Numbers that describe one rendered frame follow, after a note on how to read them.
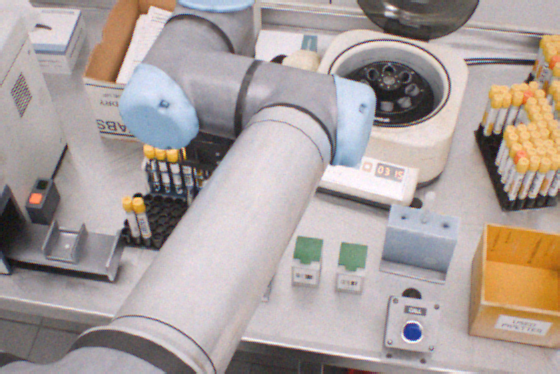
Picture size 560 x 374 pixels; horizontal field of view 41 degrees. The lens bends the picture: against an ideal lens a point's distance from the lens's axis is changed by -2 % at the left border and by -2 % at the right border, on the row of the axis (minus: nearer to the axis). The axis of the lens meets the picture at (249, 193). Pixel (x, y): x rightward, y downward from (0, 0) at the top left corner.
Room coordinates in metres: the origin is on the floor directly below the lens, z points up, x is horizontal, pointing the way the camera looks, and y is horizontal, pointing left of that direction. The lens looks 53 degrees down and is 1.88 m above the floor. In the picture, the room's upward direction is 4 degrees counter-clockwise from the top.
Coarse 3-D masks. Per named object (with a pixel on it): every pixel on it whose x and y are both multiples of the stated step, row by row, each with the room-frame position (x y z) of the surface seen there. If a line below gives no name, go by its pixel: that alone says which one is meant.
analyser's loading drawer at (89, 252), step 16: (0, 224) 0.69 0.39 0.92; (16, 224) 0.69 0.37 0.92; (32, 224) 0.69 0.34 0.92; (0, 240) 0.66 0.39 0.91; (16, 240) 0.66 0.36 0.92; (32, 240) 0.66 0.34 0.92; (48, 240) 0.64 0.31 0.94; (64, 240) 0.65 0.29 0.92; (80, 240) 0.64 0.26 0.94; (96, 240) 0.65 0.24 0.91; (112, 240) 0.65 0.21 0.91; (16, 256) 0.63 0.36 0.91; (32, 256) 0.63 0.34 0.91; (48, 256) 0.62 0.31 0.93; (64, 256) 0.62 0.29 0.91; (80, 256) 0.62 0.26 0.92; (96, 256) 0.62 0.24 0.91; (112, 256) 0.61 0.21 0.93; (96, 272) 0.59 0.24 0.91; (112, 272) 0.59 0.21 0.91
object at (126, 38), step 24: (120, 0) 1.09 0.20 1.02; (144, 0) 1.16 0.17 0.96; (168, 0) 1.15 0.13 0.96; (120, 24) 1.06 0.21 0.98; (144, 24) 1.11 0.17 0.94; (96, 48) 0.97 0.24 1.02; (120, 48) 1.04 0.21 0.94; (144, 48) 1.04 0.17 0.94; (96, 72) 0.94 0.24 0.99; (120, 72) 0.99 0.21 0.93; (96, 96) 0.89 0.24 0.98; (120, 96) 0.88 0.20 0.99; (96, 120) 0.89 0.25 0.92; (120, 120) 0.88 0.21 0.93
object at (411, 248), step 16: (400, 208) 0.63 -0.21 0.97; (400, 224) 0.60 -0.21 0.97; (416, 224) 0.60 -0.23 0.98; (432, 224) 0.59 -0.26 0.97; (448, 224) 0.59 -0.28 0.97; (384, 240) 0.60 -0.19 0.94; (400, 240) 0.59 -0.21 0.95; (416, 240) 0.58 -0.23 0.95; (432, 240) 0.58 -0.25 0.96; (448, 240) 0.57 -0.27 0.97; (384, 256) 0.60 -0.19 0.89; (400, 256) 0.59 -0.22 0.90; (416, 256) 0.58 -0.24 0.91; (432, 256) 0.57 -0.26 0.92; (448, 256) 0.57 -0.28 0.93; (400, 272) 0.57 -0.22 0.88; (416, 272) 0.57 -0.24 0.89; (432, 272) 0.57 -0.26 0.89
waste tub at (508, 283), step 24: (480, 240) 0.58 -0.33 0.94; (504, 240) 0.58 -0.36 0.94; (528, 240) 0.57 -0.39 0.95; (552, 240) 0.56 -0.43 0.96; (480, 264) 0.54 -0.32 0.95; (504, 264) 0.57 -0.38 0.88; (528, 264) 0.56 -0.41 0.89; (552, 264) 0.56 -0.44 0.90; (480, 288) 0.49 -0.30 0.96; (504, 288) 0.53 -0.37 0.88; (528, 288) 0.53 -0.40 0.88; (552, 288) 0.52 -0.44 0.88; (480, 312) 0.46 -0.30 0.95; (504, 312) 0.46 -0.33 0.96; (528, 312) 0.45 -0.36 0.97; (552, 312) 0.44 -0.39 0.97; (480, 336) 0.46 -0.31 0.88; (504, 336) 0.45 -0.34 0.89; (528, 336) 0.44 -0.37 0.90; (552, 336) 0.44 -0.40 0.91
